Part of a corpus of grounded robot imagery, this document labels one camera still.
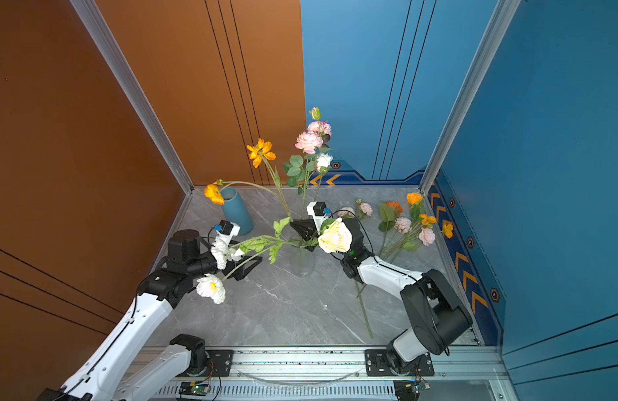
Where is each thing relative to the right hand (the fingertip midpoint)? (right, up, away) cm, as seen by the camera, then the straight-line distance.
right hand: (291, 224), depth 76 cm
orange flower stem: (+53, +8, +36) cm, 64 cm away
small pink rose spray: (+28, +5, +30) cm, 41 cm away
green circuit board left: (-27, -47, -5) cm, 55 cm away
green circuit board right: (+34, -47, -6) cm, 58 cm away
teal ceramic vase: (-23, +4, +19) cm, 30 cm away
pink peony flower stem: (+50, -6, +21) cm, 55 cm away
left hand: (-11, -8, -2) cm, 14 cm away
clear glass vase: (+3, -14, +11) cm, 17 cm away
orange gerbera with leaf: (+38, +3, +29) cm, 48 cm away
